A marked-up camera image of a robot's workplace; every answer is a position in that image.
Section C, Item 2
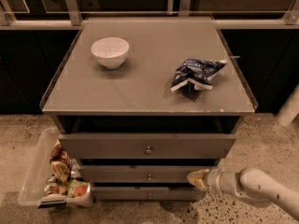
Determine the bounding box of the white ceramic bowl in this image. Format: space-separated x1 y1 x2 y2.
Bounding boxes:
91 37 130 69

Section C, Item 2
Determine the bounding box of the clear plastic storage bin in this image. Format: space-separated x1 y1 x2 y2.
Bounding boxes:
18 127 93 208

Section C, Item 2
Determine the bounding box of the metal window railing frame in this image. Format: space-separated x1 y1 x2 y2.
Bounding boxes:
0 0 299 29

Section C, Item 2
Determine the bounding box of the grey bottom drawer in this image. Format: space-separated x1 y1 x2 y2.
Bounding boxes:
92 187 206 201

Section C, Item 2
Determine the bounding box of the brown snack packet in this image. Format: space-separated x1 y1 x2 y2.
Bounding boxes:
50 143 71 183

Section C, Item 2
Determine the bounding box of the white pillar leg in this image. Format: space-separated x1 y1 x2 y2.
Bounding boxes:
275 84 299 127

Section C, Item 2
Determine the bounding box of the grey drawer cabinet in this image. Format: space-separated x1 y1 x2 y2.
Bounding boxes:
41 17 257 188

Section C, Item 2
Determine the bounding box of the silver foil snack packet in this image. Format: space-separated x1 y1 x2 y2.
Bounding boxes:
70 159 82 179

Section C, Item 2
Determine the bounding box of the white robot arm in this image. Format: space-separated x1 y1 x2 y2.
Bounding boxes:
187 167 299 220

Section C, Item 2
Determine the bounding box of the green snack packet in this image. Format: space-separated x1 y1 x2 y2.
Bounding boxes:
67 179 89 198

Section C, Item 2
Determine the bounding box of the grey drawer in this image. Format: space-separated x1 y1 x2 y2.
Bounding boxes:
59 133 236 159
79 165 207 183
92 187 206 201

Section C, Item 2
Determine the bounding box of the crumpled blue chip bag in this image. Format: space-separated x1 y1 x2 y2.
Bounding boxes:
170 59 227 93

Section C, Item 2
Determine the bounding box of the grey top drawer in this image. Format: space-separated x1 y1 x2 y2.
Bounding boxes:
59 133 236 159

